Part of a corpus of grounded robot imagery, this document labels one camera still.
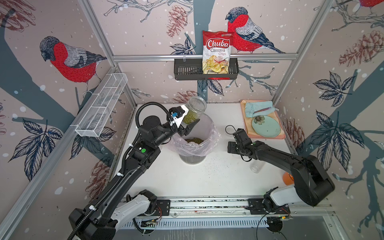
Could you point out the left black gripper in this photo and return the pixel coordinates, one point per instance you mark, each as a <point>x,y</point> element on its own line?
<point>186,130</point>

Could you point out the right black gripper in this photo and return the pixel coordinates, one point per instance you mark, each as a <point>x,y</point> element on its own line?
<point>230,145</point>

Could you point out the beige lidded bean jar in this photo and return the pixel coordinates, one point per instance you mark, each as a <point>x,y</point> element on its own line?
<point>197,106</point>

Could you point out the tall clear bean jar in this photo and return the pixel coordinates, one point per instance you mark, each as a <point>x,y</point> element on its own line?
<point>256,166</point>

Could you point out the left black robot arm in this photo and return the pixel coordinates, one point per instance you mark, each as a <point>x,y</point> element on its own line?
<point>105,215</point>

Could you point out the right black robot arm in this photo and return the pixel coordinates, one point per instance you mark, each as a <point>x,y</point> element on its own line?
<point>312,184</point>

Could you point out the mung beans in bin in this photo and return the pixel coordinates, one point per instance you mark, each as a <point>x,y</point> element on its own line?
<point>194,140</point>

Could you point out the mesh waste bin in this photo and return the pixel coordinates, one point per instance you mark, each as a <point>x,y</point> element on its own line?
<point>195,141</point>

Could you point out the teal plate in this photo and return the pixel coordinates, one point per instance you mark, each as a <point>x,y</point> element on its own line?
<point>266,126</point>

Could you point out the teal folded cloth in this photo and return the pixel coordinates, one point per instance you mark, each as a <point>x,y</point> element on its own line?
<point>251,107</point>

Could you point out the iridescent pink utensil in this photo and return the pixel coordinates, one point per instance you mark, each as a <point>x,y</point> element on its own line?
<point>262,110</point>

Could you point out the orange mug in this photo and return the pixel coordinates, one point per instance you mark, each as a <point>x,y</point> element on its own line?
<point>288,179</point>

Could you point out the red Chuba chips bag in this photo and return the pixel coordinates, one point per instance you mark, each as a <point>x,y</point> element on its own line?
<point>217,47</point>

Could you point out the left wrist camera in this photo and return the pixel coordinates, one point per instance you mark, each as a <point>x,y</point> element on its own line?
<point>177,115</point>

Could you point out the black wall basket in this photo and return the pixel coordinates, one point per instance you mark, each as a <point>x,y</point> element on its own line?
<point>192,70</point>

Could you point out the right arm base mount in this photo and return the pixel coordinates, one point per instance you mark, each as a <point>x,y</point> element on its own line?
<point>256,207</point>

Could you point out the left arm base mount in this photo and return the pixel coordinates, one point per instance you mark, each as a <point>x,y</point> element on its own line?
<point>160,208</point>

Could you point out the white wire mesh shelf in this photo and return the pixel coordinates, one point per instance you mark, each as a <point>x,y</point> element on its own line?
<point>100,110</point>

